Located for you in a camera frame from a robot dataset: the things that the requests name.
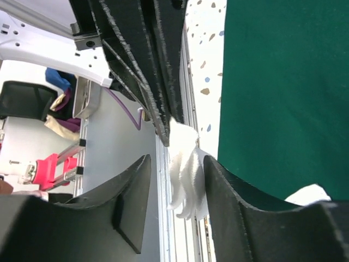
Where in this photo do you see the green surgical cloth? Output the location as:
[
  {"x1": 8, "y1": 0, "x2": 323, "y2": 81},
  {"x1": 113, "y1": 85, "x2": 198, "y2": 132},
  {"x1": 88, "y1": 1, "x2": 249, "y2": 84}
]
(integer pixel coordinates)
[{"x1": 218, "y1": 1, "x2": 348, "y2": 200}]

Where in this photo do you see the white gauze pad bottom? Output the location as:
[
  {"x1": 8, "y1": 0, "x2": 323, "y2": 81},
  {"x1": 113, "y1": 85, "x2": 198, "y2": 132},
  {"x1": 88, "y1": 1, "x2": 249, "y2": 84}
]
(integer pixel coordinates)
[{"x1": 167, "y1": 117, "x2": 208, "y2": 220}]

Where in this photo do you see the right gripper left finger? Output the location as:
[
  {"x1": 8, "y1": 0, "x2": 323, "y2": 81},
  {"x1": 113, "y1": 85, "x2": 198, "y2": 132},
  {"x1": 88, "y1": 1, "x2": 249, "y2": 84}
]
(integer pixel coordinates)
[{"x1": 1, "y1": 155, "x2": 151, "y2": 261}]

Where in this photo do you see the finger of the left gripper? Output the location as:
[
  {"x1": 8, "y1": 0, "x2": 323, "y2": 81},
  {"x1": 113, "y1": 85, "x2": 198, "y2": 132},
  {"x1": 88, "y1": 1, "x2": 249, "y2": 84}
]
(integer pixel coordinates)
[
  {"x1": 69, "y1": 1, "x2": 170, "y2": 146},
  {"x1": 141, "y1": 1, "x2": 187, "y2": 123}
]

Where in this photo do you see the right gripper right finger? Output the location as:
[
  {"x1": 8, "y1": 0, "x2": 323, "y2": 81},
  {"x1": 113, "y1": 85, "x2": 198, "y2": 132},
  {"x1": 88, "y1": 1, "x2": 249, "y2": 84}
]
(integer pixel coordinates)
[{"x1": 204, "y1": 156, "x2": 348, "y2": 261}]

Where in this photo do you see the black office chair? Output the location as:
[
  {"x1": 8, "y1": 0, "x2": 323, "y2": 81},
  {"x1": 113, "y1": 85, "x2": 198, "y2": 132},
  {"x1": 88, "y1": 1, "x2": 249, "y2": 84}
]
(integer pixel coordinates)
[{"x1": 1, "y1": 81, "x2": 58, "y2": 122}]

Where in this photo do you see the aluminium mounting rail frame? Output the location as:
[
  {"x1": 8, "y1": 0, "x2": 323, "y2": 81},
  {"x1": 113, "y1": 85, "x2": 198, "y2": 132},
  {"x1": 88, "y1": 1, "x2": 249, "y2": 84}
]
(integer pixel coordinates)
[{"x1": 54, "y1": 27, "x2": 216, "y2": 262}]

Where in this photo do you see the metal instrument tray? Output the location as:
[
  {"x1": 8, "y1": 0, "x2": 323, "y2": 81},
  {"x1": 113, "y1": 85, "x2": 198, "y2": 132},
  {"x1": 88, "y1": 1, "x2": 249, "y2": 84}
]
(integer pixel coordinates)
[{"x1": 72, "y1": 76, "x2": 101, "y2": 119}]

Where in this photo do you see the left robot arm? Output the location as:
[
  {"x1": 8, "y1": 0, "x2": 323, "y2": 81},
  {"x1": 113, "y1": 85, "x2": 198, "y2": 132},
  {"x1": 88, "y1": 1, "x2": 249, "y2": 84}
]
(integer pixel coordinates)
[{"x1": 1, "y1": 1, "x2": 187, "y2": 146}]

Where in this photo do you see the red plastic clamp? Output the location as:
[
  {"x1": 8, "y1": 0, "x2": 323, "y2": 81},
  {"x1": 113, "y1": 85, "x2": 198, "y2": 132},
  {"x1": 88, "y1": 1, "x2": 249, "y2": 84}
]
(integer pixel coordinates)
[{"x1": 32, "y1": 153, "x2": 77, "y2": 191}]

